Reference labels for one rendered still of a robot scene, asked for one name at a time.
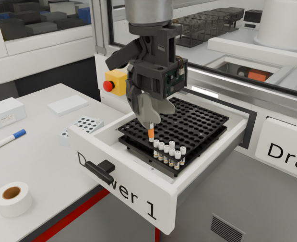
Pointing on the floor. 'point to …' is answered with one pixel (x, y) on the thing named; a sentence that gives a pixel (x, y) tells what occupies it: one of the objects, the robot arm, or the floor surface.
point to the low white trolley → (56, 181)
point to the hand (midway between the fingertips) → (148, 121)
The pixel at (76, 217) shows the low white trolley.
